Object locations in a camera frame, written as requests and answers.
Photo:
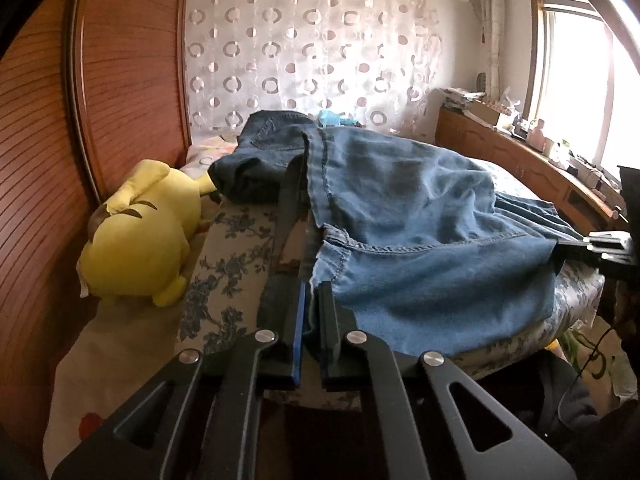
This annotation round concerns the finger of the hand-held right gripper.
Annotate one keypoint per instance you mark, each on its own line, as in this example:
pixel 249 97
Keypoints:
pixel 575 250

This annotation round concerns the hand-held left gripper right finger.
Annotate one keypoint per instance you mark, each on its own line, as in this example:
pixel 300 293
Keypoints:
pixel 327 330

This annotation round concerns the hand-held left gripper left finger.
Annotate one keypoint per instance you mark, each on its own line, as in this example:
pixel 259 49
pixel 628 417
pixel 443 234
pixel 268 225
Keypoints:
pixel 299 330

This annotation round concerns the blue jeans pants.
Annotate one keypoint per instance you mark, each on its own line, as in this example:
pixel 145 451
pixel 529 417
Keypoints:
pixel 425 220

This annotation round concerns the pink jug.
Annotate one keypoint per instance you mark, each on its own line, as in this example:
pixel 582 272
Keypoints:
pixel 538 135

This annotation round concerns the wooden cabinet counter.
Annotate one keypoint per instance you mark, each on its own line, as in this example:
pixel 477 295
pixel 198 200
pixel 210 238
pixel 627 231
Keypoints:
pixel 500 145

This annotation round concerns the open cardboard box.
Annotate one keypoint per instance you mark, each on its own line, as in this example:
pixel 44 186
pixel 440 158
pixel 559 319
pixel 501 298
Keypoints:
pixel 492 112

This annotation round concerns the wood-framed window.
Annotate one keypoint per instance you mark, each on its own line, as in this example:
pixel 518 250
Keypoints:
pixel 580 85

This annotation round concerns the yellow plush toy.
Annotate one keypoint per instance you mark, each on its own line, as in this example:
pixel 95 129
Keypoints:
pixel 135 245

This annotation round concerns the stack of papers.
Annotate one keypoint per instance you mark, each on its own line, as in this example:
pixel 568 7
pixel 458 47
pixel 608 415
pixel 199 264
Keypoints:
pixel 460 97

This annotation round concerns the cream printed bedsheet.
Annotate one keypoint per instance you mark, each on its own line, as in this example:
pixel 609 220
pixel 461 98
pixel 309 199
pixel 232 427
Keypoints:
pixel 110 360

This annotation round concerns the cardboard box with blue cloth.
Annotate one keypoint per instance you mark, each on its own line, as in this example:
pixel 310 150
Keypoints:
pixel 335 117

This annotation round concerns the tied patterned window curtain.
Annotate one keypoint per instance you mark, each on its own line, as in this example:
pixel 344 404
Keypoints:
pixel 490 35

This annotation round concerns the circle-patterned sheer curtain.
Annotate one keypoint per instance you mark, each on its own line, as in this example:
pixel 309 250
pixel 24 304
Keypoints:
pixel 310 50

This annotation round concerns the wooden slatted wardrobe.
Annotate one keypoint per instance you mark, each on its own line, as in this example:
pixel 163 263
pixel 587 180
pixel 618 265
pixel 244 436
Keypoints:
pixel 100 85

